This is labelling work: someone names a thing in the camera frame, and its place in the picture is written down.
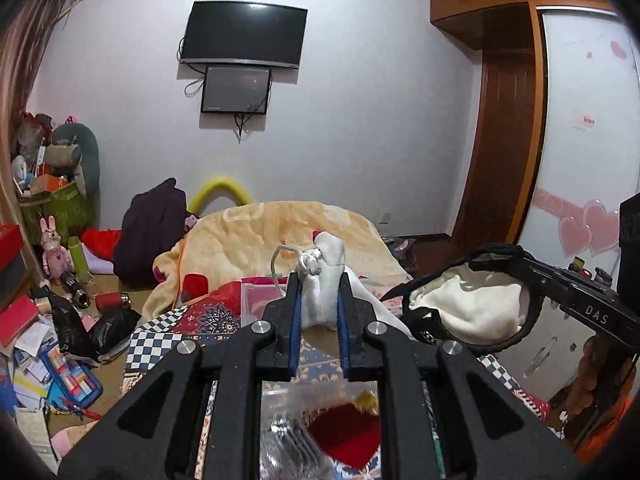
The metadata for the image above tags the red velvet gold pouch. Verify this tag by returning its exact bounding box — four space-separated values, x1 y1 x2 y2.
307 391 381 471

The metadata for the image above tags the clear plastic storage box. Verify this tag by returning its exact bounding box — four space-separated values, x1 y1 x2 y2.
240 276 288 326

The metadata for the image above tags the white drawstring cloth pouch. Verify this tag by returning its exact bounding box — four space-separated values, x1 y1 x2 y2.
270 231 411 338

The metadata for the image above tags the grey scourer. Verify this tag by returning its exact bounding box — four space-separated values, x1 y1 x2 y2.
259 385 333 479

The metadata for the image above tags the hand in orange sleeve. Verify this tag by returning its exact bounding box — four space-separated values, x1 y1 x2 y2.
564 331 640 421

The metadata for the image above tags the white sticker suitcase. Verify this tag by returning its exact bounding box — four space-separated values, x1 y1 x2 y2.
498 298 594 401

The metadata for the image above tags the patterned colourful bed sheet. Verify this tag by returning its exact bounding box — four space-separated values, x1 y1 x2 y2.
121 278 551 480

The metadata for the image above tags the brown wooden wardrobe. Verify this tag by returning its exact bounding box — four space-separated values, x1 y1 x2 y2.
431 0 612 256

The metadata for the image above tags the pink rabbit plush toy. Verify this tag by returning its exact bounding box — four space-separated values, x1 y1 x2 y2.
39 216 74 285

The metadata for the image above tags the red cushion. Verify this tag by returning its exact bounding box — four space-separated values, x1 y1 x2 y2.
80 229 122 261

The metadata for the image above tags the dark purple jacket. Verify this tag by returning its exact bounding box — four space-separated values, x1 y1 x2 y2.
113 178 190 289

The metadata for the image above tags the beige fleece blanket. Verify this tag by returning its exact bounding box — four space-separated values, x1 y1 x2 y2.
142 200 410 321

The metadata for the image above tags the red box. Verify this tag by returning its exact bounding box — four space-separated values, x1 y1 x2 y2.
0 224 24 271

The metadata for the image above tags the green cardboard box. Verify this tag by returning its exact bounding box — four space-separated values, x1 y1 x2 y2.
18 182 94 245

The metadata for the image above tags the yellow curved pillow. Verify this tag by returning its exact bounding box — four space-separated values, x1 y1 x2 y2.
188 176 253 214

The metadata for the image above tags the green dinosaur plush toy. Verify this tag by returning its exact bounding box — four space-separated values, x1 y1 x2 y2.
44 122 100 198

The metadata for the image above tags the striped pink brown curtain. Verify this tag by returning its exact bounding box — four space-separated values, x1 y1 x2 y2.
1 0 73 231

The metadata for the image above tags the small black wall monitor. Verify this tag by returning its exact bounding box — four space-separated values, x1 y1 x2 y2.
201 65 271 115

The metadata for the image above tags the large black wall television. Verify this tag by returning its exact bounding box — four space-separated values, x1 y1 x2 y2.
180 1 308 68

